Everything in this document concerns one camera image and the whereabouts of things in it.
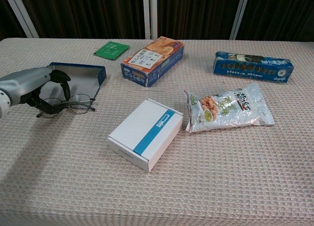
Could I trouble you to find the thin-framed eyeglasses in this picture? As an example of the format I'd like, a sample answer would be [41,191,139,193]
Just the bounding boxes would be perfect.
[36,94,96,118]

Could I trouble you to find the dark brown curtain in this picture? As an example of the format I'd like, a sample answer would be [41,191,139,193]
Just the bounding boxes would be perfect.
[0,0,314,42]

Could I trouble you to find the orange and blue cracker box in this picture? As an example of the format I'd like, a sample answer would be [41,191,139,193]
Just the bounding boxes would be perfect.
[120,36,184,88]

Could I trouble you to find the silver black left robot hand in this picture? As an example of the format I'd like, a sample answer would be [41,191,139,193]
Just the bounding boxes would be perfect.
[0,66,72,115]

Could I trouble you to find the upright white frame post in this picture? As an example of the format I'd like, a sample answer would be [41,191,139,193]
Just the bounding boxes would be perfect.
[150,0,158,39]
[142,0,151,39]

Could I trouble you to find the blue glasses case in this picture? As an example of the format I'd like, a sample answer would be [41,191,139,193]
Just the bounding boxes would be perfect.
[39,62,107,102]

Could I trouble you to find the blue cookie package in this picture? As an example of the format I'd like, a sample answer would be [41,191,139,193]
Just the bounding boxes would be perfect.
[212,51,294,84]

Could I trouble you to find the white box with blue stripe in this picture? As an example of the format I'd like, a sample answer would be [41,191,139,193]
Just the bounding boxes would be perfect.
[106,99,184,172]

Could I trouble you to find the slanted white frame post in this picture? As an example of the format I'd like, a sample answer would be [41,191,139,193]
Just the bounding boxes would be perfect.
[229,0,251,41]
[2,0,40,39]

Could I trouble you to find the pink waffle tablecloth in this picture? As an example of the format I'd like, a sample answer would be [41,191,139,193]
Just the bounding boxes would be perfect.
[0,37,314,226]

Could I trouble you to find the silver peanut snack bag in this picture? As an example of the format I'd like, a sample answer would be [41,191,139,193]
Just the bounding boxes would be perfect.
[183,82,275,133]

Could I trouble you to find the green flat packet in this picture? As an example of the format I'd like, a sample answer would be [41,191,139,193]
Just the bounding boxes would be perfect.
[93,41,130,60]

